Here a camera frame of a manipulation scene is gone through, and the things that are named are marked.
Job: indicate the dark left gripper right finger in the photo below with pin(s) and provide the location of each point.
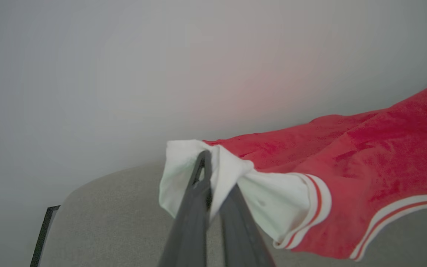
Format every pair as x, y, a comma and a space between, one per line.
241, 237

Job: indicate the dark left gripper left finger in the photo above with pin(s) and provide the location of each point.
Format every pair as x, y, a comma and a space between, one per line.
191, 222

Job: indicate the red and white basketball jersey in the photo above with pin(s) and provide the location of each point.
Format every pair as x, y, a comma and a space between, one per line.
365, 159

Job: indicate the grey table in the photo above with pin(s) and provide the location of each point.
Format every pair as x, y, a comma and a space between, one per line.
106, 230

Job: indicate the black skirting strip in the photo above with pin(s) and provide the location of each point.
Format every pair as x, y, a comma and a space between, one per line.
43, 231

